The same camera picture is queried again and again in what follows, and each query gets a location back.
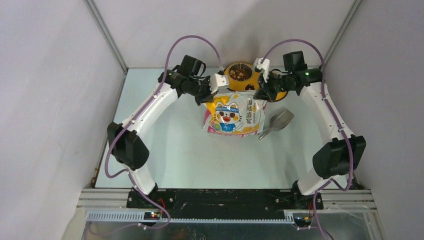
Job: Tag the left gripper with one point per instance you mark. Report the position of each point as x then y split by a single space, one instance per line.
207 97

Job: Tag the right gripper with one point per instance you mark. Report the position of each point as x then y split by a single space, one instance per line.
265 91

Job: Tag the yellow double pet bowl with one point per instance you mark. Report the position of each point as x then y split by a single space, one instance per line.
249 86

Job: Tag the metal food scoop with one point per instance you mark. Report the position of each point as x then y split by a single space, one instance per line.
278 122

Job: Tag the pet food bag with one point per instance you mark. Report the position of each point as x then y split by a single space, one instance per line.
235 114

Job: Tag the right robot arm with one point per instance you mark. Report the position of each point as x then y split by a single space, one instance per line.
342 149

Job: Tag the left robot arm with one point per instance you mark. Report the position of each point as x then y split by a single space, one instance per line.
126 139

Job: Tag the pet food kibble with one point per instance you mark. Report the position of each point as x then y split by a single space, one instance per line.
240 73

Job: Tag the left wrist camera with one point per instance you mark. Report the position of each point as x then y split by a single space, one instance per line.
217 81

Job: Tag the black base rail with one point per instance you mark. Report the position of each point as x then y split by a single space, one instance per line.
232 204

